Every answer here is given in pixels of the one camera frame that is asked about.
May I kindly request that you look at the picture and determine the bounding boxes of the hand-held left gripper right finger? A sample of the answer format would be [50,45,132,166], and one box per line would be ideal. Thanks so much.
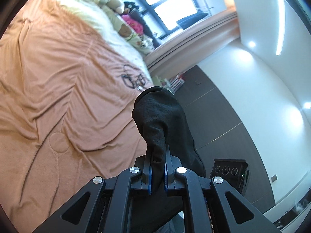
[164,143,283,233]

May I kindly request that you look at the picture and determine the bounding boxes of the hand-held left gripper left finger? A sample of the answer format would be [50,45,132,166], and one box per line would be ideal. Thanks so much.
[31,148,153,233]

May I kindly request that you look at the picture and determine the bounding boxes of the black pants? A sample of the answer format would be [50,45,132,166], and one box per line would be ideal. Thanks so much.
[131,86,207,233]

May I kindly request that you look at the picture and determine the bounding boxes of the black case with round dials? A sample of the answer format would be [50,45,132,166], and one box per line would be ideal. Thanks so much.
[210,159,251,195]

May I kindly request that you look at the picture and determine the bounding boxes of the cream nightstand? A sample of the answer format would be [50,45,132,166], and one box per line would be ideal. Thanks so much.
[153,75,170,88]

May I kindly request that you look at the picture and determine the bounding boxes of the bed with pink blanket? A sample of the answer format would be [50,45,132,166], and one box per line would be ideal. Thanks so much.
[0,0,156,233]

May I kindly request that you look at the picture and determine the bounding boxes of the spotted white plush toy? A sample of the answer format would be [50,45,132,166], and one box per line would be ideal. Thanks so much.
[138,37,154,50]

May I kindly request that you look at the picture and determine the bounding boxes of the pink curtain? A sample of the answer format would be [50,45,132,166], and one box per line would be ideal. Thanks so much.
[145,11,241,73]

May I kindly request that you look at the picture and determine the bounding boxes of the beige teddy bear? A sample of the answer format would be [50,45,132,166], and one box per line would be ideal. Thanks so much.
[107,10,156,54]

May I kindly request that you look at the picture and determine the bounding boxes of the black and pink plush toy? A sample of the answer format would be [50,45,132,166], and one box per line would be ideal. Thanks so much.
[123,1,162,49]

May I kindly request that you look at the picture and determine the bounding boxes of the black hanging cloth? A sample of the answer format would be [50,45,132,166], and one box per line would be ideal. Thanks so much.
[176,12,212,31]

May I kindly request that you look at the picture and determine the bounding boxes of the black framed window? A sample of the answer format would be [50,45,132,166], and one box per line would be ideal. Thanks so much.
[97,0,215,40]

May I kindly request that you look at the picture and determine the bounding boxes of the beige plush bear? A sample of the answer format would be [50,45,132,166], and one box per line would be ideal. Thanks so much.
[97,0,127,14]

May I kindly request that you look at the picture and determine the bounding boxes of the long ceiling strip light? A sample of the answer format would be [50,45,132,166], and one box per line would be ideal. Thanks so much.
[275,0,286,56]

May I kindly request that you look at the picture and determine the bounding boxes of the white wire rack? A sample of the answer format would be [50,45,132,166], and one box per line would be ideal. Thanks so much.
[168,73,186,94]

